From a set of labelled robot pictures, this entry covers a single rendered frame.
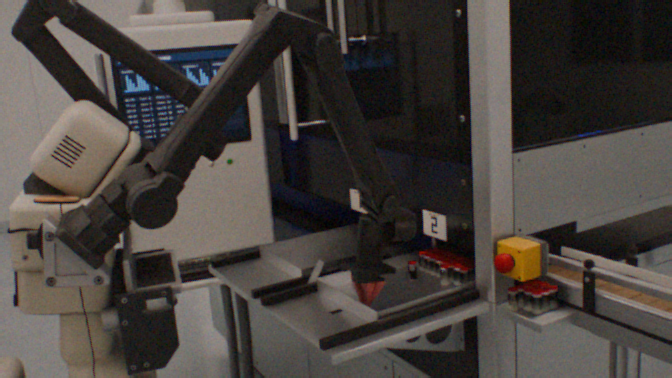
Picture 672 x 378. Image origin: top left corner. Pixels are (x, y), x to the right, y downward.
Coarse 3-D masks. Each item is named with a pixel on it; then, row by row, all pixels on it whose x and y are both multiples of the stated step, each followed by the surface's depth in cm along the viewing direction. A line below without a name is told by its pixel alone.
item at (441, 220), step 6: (426, 216) 158; (432, 216) 156; (438, 216) 154; (444, 216) 152; (426, 222) 158; (432, 222) 156; (438, 222) 154; (444, 222) 152; (426, 228) 159; (438, 228) 155; (444, 228) 153; (432, 234) 157; (438, 234) 155; (444, 234) 153
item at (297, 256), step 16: (352, 224) 200; (288, 240) 190; (304, 240) 192; (320, 240) 195; (336, 240) 197; (352, 240) 195; (272, 256) 179; (288, 256) 185; (304, 256) 184; (320, 256) 183; (336, 256) 182; (352, 256) 171; (288, 272) 171; (304, 272) 164
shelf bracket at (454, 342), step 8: (456, 328) 153; (424, 336) 149; (448, 336) 153; (456, 336) 154; (400, 344) 146; (408, 344) 147; (416, 344) 148; (424, 344) 149; (432, 344) 150; (440, 344) 152; (448, 344) 153; (456, 344) 154
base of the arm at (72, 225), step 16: (80, 208) 105; (96, 208) 104; (64, 224) 103; (80, 224) 103; (96, 224) 104; (112, 224) 105; (128, 224) 108; (64, 240) 101; (80, 240) 103; (96, 240) 104; (112, 240) 106; (80, 256) 102; (96, 256) 104
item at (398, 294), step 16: (400, 256) 168; (416, 256) 171; (400, 272) 166; (320, 288) 156; (336, 288) 149; (352, 288) 158; (384, 288) 156; (400, 288) 155; (416, 288) 154; (432, 288) 154; (448, 288) 144; (464, 288) 146; (352, 304) 143; (384, 304) 147; (400, 304) 138; (416, 304) 140; (368, 320) 138
